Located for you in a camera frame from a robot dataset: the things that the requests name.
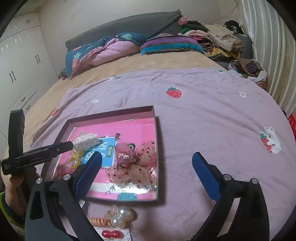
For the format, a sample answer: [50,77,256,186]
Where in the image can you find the white hair claw clip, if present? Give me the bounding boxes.
[72,131,101,153]

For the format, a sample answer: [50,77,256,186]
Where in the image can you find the orange spiral hair tie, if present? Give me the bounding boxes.
[88,216,112,230]

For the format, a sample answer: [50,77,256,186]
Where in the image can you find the pearl hair accessory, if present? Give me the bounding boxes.
[104,205,134,229]

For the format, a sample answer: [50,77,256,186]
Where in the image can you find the red earrings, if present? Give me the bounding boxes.
[95,227,132,241]

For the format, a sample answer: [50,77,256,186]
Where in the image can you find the person's left hand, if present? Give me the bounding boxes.
[1,174,25,216]

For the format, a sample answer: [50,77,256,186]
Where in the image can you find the yellow plastic rings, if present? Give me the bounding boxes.
[67,150,84,170]

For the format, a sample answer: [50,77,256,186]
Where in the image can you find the tan bed sheet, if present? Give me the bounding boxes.
[23,51,225,150]

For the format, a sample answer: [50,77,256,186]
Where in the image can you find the shallow cardboard box tray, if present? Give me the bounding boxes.
[41,105,160,203]

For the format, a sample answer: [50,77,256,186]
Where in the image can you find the pink fuzzy hair clip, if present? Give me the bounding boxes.
[114,142,137,169]

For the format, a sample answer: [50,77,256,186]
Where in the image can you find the white wardrobe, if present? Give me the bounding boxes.
[1,12,58,156]

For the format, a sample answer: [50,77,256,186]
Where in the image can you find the pink dotted tulle bow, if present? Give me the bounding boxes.
[106,141,157,186]

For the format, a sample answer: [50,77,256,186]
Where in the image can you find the lilac strawberry blanket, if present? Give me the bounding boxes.
[29,68,295,240]

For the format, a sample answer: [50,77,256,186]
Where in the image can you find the bag of clothes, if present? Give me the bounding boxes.
[227,58,268,90]

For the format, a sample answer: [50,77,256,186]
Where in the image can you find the navy pink strawberry quilt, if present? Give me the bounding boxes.
[60,32,147,80]

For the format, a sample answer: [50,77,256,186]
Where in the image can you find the pile of clothes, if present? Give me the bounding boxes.
[178,17,244,63]

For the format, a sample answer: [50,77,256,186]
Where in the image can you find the striped purple teal blanket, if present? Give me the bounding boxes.
[140,35,205,55]

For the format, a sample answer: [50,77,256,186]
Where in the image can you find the white striped curtain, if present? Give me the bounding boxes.
[239,1,295,114]

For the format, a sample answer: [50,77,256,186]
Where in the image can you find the grey headboard cushion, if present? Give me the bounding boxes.
[65,10,182,51]

